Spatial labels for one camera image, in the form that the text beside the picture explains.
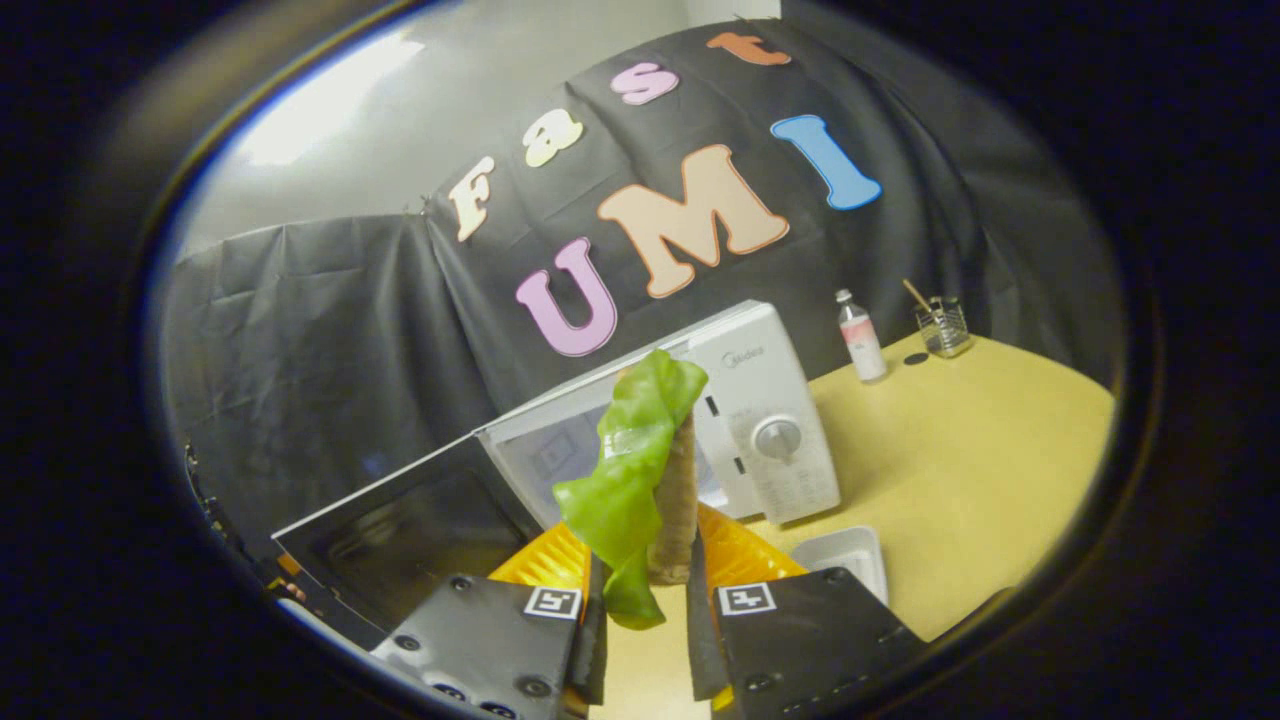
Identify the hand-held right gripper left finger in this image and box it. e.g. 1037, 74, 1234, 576
370, 520, 608, 720

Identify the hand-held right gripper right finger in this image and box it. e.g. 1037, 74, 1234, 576
685, 505, 926, 713

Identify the sandwich with green lettuce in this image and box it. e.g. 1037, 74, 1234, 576
553, 348, 709, 631

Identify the white microwave oven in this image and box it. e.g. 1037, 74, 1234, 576
272, 300, 843, 651

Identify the white plastic tray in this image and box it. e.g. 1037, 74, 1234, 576
790, 526, 889, 606

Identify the black backdrop cloth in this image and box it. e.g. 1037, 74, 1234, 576
160, 15, 1126, 561

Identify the clear bottle with pink label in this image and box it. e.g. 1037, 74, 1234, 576
836, 289, 889, 383

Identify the wire mesh holder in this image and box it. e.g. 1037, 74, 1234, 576
915, 296, 973, 359

